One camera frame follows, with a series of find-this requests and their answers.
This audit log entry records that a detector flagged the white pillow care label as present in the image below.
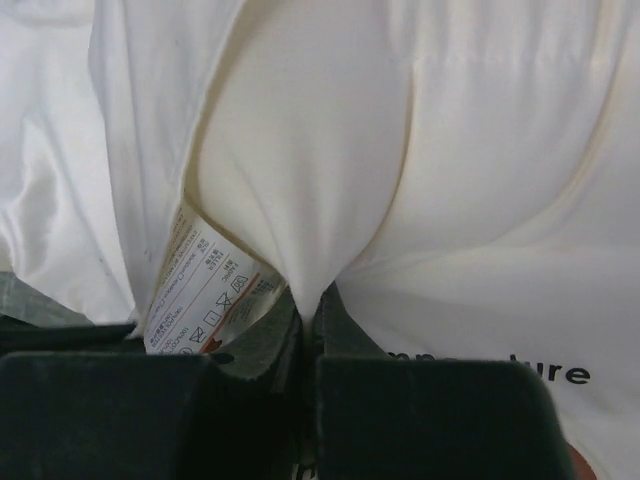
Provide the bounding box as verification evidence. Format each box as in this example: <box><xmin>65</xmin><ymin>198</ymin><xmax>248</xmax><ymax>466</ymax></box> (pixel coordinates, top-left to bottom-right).
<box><xmin>143</xmin><ymin>201</ymin><xmax>286</xmax><ymax>354</ymax></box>

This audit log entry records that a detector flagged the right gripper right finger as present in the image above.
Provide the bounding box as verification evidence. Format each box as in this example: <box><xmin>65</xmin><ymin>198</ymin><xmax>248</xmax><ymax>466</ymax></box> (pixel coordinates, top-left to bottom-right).
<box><xmin>313</xmin><ymin>286</ymin><xmax>576</xmax><ymax>479</ymax></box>

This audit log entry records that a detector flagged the cream satin pillowcase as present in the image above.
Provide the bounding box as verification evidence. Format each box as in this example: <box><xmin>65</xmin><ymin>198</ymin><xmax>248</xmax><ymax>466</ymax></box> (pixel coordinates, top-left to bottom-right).
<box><xmin>1</xmin><ymin>1</ymin><xmax>243</xmax><ymax>324</ymax></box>

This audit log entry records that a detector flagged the cream pillow with bear print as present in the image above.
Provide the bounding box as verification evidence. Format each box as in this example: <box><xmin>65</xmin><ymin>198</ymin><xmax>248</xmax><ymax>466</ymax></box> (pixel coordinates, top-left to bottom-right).
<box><xmin>134</xmin><ymin>0</ymin><xmax>640</xmax><ymax>480</ymax></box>

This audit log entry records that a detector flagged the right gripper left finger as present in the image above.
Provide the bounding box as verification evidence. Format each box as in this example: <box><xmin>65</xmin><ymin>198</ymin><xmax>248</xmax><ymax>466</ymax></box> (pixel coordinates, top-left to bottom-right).
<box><xmin>1</xmin><ymin>292</ymin><xmax>301</xmax><ymax>479</ymax></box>

